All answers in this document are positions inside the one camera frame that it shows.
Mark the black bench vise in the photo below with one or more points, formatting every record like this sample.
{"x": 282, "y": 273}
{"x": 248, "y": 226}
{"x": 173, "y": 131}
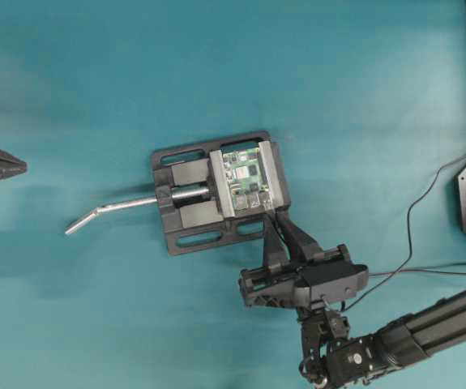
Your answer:
{"x": 202, "y": 223}

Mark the green PCB board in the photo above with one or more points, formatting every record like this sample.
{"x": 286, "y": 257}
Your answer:
{"x": 246, "y": 179}

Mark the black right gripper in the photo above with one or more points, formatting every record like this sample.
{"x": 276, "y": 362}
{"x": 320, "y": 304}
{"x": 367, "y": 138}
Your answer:
{"x": 311, "y": 280}

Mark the silver vise handle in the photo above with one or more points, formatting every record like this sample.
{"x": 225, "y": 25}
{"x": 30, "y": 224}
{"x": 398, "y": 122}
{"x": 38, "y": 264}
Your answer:
{"x": 178, "y": 194}

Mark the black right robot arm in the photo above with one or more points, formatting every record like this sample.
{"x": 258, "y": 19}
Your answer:
{"x": 333, "y": 359}

